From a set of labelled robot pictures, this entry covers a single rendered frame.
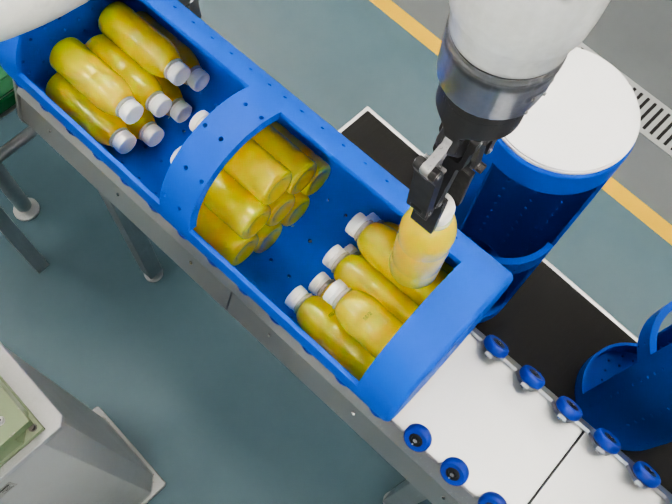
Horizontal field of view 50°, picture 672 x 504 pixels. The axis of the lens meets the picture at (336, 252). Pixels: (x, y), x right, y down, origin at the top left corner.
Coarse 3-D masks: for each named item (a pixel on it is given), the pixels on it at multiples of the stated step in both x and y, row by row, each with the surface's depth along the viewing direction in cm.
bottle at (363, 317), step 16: (336, 304) 107; (352, 304) 105; (368, 304) 105; (352, 320) 105; (368, 320) 104; (384, 320) 104; (400, 320) 106; (352, 336) 106; (368, 336) 104; (384, 336) 103
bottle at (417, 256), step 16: (400, 224) 84; (416, 224) 80; (448, 224) 80; (400, 240) 84; (416, 240) 81; (432, 240) 80; (448, 240) 81; (400, 256) 87; (416, 256) 84; (432, 256) 83; (400, 272) 90; (416, 272) 88; (432, 272) 88; (416, 288) 93
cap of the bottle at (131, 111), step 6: (126, 102) 118; (132, 102) 118; (138, 102) 119; (120, 108) 118; (126, 108) 117; (132, 108) 118; (138, 108) 119; (120, 114) 118; (126, 114) 118; (132, 114) 119; (138, 114) 120; (126, 120) 118; (132, 120) 120
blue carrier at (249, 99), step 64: (128, 0) 135; (0, 64) 122; (256, 128) 103; (320, 128) 107; (192, 192) 104; (320, 192) 126; (384, 192) 102; (256, 256) 124; (320, 256) 126; (448, 256) 116; (448, 320) 93; (384, 384) 97
